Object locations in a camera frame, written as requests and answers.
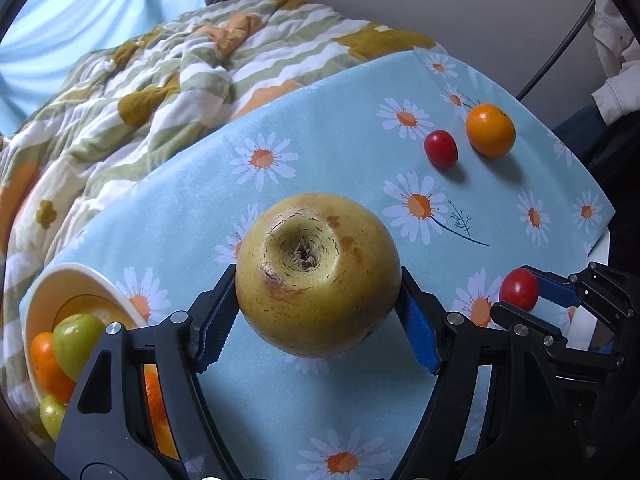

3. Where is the red cherry tomato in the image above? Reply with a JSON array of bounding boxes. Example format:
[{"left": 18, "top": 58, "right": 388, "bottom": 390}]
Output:
[
  {"left": 499, "top": 268, "right": 539, "bottom": 312},
  {"left": 424, "top": 130, "right": 458, "bottom": 169}
]

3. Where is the small orange mandarin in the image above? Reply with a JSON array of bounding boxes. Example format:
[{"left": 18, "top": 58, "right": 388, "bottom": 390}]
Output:
[{"left": 143, "top": 364, "right": 179, "bottom": 460}]

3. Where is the small green apple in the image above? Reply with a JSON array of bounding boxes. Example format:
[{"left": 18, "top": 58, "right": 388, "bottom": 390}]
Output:
[{"left": 39, "top": 396, "right": 66, "bottom": 442}]

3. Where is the large orange mandarin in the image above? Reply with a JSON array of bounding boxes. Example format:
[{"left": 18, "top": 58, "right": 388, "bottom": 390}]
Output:
[{"left": 29, "top": 332, "right": 75, "bottom": 404}]

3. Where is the yellow pear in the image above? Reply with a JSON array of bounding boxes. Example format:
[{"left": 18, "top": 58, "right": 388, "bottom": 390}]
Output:
[{"left": 235, "top": 193, "right": 401, "bottom": 359}]

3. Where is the orange round fruit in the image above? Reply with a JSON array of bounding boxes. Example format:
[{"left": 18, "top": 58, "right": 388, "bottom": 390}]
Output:
[{"left": 465, "top": 103, "right": 516, "bottom": 158}]

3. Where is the cream duck bowl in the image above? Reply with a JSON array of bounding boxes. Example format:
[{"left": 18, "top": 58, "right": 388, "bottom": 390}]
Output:
[{"left": 22, "top": 262, "right": 149, "bottom": 411}]

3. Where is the green striped floral quilt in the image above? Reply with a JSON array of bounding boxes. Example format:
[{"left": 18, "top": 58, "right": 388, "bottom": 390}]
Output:
[{"left": 1, "top": 0, "right": 444, "bottom": 416}]

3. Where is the blue window cloth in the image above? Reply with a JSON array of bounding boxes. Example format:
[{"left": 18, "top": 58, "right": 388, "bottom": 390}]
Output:
[{"left": 1, "top": 0, "right": 205, "bottom": 136}]

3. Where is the black cable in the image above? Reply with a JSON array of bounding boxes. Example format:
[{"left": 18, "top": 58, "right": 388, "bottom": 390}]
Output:
[{"left": 514, "top": 0, "right": 598, "bottom": 103}]

